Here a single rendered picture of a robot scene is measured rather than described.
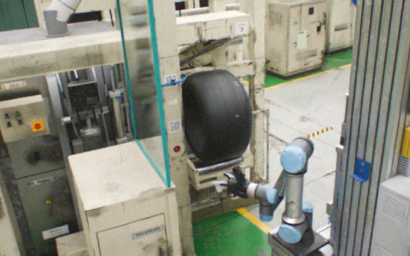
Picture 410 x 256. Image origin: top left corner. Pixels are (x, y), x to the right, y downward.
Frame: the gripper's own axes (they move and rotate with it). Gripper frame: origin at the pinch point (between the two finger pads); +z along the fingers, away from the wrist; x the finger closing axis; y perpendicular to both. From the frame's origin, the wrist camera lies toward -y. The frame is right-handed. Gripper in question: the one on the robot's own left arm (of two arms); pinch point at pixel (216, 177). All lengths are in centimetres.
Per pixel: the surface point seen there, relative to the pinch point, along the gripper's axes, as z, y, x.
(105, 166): 37, -14, -46
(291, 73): 135, 29, 494
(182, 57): 59, -55, 54
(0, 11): 850, -50, 449
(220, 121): 10.8, -24.4, 22.1
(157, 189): 1, -13, -52
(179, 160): 39.4, 5.9, 20.7
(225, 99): 11.8, -36.2, 29.1
